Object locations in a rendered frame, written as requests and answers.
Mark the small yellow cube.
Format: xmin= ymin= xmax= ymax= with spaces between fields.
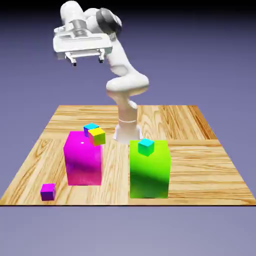
xmin=87 ymin=127 xmax=106 ymax=147

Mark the large magenta box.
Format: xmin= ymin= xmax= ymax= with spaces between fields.
xmin=63 ymin=130 xmax=103 ymax=186

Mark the large green box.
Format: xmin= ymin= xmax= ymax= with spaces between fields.
xmin=129 ymin=139 xmax=171 ymax=199

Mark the small blue cube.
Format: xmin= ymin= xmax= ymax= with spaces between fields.
xmin=83 ymin=122 xmax=100 ymax=138

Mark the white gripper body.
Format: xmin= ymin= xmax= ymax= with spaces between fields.
xmin=52 ymin=32 xmax=113 ymax=60

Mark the small purple cube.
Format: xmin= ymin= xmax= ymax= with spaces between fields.
xmin=40 ymin=183 xmax=57 ymax=202

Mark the small cyan cube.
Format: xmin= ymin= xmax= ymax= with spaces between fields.
xmin=137 ymin=138 xmax=155 ymax=157

